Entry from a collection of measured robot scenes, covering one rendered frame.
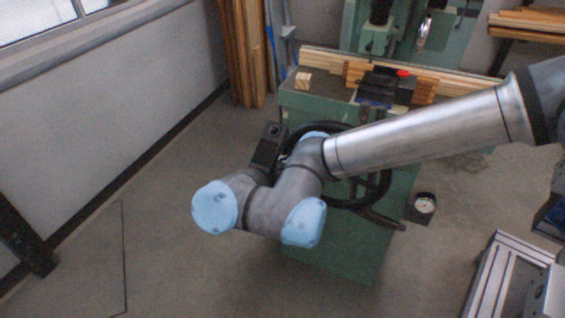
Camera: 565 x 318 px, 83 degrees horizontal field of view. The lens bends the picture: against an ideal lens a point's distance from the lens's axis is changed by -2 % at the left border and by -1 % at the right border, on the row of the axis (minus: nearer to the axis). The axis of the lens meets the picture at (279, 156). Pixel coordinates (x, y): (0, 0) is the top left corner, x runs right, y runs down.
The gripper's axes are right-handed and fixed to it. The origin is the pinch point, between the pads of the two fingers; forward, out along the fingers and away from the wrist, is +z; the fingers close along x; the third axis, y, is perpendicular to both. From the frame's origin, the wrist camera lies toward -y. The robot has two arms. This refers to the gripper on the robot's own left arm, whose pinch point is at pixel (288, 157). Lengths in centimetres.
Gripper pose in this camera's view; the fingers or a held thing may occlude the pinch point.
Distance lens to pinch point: 78.8
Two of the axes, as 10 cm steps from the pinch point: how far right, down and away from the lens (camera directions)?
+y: -1.9, 9.5, 2.4
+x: 9.2, 2.6, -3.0
